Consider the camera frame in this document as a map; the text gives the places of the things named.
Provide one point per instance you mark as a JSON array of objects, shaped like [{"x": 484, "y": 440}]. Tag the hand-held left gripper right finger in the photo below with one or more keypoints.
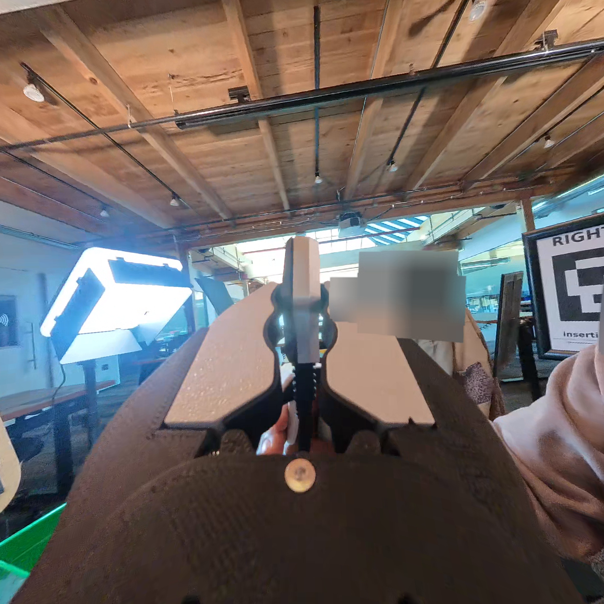
[{"x": 373, "y": 377}]

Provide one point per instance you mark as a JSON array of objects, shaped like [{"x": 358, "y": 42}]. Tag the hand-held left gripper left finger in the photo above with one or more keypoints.
[{"x": 222, "y": 373}]

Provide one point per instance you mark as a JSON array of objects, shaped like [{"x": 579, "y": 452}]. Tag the grey HDMI adapter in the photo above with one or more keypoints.
[{"x": 304, "y": 292}]

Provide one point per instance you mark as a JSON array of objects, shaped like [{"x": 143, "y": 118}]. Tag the green storage bin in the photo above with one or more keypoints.
[{"x": 28, "y": 542}]

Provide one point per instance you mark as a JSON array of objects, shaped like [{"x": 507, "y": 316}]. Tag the person's left hand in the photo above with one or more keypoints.
[{"x": 273, "y": 436}]

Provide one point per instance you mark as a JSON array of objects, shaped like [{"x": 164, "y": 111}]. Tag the upright wooden board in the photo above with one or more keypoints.
[{"x": 509, "y": 321}]

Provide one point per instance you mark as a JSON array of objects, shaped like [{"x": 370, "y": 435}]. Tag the person's torso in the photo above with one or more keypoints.
[{"x": 472, "y": 373}]

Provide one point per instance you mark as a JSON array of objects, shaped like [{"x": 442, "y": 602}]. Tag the bright white light panel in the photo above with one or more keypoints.
[{"x": 118, "y": 306}]

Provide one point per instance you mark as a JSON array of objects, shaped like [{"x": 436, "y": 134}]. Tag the black light stand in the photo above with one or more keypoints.
[{"x": 90, "y": 391}]

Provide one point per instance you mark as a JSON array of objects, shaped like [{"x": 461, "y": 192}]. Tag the ceiling projector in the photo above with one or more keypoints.
[{"x": 350, "y": 225}]

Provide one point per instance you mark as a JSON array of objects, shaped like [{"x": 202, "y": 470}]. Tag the wooden background desk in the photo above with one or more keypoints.
[{"x": 28, "y": 401}]

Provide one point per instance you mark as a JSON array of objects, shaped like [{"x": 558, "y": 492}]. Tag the black ceiling pipe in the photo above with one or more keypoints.
[{"x": 377, "y": 86}]

